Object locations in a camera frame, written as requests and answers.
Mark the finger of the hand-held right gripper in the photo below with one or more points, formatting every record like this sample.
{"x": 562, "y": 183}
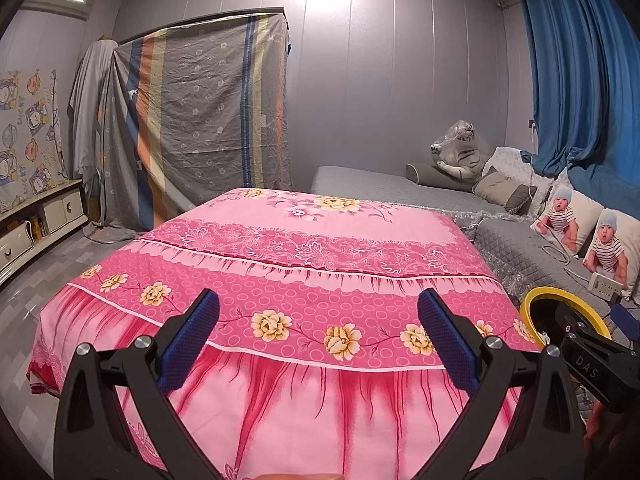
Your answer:
{"x": 575, "y": 322}
{"x": 625, "y": 320}

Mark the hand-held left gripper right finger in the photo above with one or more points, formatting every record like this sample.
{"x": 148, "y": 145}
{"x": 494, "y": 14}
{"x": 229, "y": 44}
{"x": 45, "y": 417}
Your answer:
{"x": 450, "y": 345}

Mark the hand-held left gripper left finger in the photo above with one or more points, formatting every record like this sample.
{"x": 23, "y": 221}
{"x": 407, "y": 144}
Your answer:
{"x": 190, "y": 340}

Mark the yellow bin with black liner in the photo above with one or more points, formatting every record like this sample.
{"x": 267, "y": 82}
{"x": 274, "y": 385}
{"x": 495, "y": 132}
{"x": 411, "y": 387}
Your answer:
{"x": 530, "y": 310}

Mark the person's right hand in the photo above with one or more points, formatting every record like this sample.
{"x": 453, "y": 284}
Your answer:
{"x": 597, "y": 420}

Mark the person's left hand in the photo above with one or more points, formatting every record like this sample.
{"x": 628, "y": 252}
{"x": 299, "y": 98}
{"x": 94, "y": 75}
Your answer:
{"x": 300, "y": 477}

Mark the white power strip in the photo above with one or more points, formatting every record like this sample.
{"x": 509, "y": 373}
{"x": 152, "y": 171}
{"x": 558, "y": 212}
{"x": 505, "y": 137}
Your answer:
{"x": 606, "y": 285}

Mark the pink floral blanket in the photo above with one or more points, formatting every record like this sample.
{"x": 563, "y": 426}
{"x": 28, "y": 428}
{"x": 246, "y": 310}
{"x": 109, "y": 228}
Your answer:
{"x": 300, "y": 285}

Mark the grey beige cushion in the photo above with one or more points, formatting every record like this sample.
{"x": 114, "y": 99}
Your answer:
{"x": 500, "y": 187}

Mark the grey quilted sofa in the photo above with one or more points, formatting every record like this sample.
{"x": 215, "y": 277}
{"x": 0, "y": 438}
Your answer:
{"x": 390, "y": 187}

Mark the grey bolster pillow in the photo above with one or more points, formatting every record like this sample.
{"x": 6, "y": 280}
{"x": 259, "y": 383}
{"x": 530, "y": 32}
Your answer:
{"x": 435, "y": 176}

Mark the white quilted cushion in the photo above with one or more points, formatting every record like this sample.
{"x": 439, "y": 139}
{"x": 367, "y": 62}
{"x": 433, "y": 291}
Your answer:
{"x": 510, "y": 160}

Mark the white low cabinet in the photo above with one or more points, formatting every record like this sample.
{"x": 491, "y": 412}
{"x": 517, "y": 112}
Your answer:
{"x": 62, "y": 207}

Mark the plush tiger in plastic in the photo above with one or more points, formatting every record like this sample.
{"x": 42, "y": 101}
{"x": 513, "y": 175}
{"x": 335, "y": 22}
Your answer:
{"x": 462, "y": 150}

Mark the striped grey sheet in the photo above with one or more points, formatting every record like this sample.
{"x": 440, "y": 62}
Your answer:
{"x": 210, "y": 120}

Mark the blue curtain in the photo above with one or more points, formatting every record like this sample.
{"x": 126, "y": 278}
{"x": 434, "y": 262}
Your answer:
{"x": 585, "y": 85}

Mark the plain grey hanging cloth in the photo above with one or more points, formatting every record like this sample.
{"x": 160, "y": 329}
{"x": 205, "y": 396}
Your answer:
{"x": 87, "y": 110}

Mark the cartoon printed cloth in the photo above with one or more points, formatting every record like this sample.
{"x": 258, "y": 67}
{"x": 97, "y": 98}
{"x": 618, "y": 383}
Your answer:
{"x": 30, "y": 135}

